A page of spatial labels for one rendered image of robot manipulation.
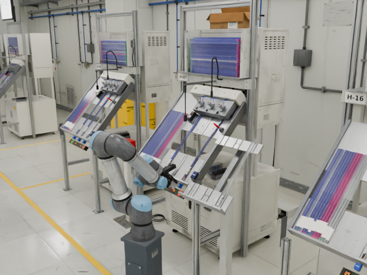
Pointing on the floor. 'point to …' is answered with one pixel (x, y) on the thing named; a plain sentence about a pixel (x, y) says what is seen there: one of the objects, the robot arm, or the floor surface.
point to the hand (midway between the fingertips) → (177, 184)
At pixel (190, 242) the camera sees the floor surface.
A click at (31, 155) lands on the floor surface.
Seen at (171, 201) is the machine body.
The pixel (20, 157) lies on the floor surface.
